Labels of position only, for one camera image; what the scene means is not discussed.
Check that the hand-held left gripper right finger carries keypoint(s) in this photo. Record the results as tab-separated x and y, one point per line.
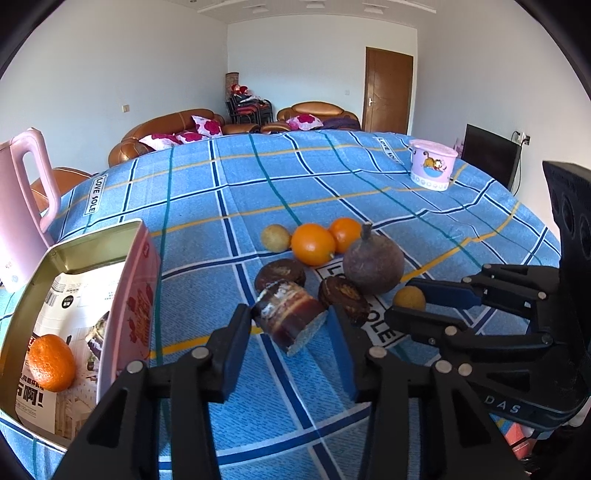
339	350

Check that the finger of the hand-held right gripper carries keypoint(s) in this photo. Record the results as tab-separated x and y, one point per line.
450	295
415	323

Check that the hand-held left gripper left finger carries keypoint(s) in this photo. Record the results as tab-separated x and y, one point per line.
235	344

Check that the small yellow round fruit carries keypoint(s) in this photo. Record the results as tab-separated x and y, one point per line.
409	297
276	238

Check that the gold-patterned brown round cake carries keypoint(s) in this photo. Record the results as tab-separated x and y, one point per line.
344	297

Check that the large purple-brown round fruit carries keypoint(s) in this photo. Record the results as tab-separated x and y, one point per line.
373	267

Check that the plain dark brown round cake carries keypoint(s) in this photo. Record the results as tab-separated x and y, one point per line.
281	273

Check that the pink rectangular tin box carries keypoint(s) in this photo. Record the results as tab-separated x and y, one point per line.
136	300

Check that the large orange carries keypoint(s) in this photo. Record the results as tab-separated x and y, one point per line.
313	244

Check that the small orange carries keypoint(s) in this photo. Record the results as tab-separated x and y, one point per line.
346	233

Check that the pink cartoon cup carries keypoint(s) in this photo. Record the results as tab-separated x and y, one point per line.
433	164

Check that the black television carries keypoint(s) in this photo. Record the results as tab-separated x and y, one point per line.
489	154

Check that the printed paper sheet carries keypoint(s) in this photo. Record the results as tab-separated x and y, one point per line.
78	295

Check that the blue plaid tablecloth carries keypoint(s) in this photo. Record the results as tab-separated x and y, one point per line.
323	184

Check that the orange with dimpled skin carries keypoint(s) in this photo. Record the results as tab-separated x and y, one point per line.
51	362

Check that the purple cloth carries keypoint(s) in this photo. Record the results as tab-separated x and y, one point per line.
341	123

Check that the white red floral cushion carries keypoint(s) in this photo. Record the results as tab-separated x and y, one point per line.
190	137
159	141
304	122
207	126

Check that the brown wooden door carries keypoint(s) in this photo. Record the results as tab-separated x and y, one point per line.
387	92

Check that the brown leather armchair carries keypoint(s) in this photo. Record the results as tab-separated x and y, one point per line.
318	108

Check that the brown leather sofa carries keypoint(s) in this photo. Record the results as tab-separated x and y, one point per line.
157	127

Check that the stacked black chairs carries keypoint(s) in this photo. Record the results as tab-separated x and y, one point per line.
247	110

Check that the brown leather chair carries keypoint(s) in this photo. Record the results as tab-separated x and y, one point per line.
64	182

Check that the red plush toy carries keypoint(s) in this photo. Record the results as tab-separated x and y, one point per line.
239	88

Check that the pink electric kettle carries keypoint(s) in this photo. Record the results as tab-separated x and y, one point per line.
14	207

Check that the rolled patterned mat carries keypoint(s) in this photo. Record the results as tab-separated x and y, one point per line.
232	83

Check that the wall outlet with plug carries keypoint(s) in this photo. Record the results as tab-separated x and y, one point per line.
522	137

